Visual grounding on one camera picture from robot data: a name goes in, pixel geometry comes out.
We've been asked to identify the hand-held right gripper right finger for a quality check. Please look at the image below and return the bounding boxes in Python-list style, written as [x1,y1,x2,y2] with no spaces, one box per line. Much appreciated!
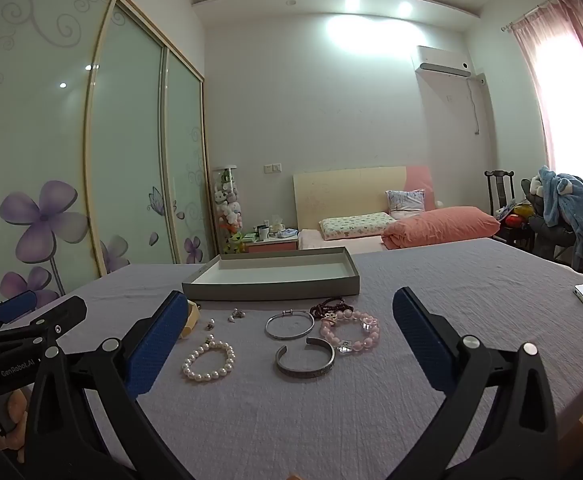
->
[386,287,559,480]

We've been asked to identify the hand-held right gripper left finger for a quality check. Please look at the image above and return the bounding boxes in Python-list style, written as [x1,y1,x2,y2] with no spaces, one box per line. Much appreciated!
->
[24,290,197,480]

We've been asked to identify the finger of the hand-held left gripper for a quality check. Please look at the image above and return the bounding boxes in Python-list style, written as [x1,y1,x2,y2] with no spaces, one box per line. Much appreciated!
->
[0,290,38,333]
[0,296,88,357]

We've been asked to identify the pale yellow wristwatch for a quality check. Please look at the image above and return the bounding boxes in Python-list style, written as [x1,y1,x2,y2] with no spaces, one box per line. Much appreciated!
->
[182,298,202,340]

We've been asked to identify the white pearl bracelet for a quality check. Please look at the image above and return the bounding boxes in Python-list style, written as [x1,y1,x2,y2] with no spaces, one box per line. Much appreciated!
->
[181,335,236,383]

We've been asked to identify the pink bead bracelet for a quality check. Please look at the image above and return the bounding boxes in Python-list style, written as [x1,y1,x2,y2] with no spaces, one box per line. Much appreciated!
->
[320,310,381,356]

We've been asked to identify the dark red bead bracelet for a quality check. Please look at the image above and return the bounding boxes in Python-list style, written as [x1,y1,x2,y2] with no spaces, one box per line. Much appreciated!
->
[309,298,356,322]

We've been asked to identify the wide silver cuff bracelet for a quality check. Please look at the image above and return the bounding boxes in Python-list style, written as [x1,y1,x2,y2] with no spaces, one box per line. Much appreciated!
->
[275,337,335,380]

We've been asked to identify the grey cardboard box tray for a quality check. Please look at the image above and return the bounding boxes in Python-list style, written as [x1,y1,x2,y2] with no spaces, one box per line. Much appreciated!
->
[182,246,361,302]

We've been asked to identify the thin silver bangle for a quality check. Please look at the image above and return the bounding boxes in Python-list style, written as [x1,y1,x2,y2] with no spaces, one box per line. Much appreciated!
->
[264,311,315,342]

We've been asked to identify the person's left hand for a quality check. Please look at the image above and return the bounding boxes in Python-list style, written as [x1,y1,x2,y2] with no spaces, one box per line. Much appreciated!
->
[0,389,30,463]

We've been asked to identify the salmon folded quilt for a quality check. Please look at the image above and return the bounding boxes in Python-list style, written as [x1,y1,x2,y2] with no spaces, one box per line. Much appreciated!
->
[381,206,501,250]

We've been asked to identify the white patterned pillow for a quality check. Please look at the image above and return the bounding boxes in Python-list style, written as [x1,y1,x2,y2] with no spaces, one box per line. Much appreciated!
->
[320,212,396,241]

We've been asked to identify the lilac pillow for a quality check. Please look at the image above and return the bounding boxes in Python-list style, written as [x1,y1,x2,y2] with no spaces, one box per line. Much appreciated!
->
[385,189,426,220]

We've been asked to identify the bed with pink sheet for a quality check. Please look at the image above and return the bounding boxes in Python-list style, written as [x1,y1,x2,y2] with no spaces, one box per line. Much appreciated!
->
[297,228,387,253]

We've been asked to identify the pink and cream nightstand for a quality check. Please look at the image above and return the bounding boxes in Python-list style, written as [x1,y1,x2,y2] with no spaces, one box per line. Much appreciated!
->
[246,232,299,254]

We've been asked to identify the clear tube of plush toys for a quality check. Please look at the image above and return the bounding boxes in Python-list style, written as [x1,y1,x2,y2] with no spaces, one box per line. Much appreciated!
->
[213,166,245,255]

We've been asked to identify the yellow red toy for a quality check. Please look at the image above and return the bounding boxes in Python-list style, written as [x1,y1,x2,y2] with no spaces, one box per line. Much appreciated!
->
[496,200,535,228]

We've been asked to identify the grey office chair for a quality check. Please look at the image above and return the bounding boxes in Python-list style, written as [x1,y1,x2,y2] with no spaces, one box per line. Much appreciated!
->
[520,177,583,263]

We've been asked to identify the dark wooden chair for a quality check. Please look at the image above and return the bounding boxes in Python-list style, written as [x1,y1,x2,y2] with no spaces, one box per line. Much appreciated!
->
[484,170,535,253]

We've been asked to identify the cream and pink headboard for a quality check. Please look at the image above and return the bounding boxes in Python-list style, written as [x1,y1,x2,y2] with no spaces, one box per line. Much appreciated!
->
[292,166,435,231]

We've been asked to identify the floral glass wardrobe door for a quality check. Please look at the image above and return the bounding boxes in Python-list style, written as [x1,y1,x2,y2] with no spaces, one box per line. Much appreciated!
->
[164,50,218,265]
[0,0,117,311]
[86,0,178,276]

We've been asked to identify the blue plush robe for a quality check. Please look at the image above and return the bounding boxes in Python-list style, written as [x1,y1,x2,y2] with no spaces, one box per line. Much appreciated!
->
[536,165,583,271]

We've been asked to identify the white air conditioner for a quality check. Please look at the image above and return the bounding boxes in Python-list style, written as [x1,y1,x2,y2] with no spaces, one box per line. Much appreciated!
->
[415,45,473,80]

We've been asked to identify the pink curtain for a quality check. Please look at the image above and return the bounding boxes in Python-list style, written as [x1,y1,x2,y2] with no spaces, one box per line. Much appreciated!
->
[509,0,583,191]

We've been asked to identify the curtain rod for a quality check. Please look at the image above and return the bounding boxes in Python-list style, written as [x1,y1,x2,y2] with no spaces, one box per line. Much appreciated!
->
[501,0,572,31]

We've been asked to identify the air conditioner cable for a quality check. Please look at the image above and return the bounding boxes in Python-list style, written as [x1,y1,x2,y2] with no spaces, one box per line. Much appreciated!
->
[466,77,482,136]

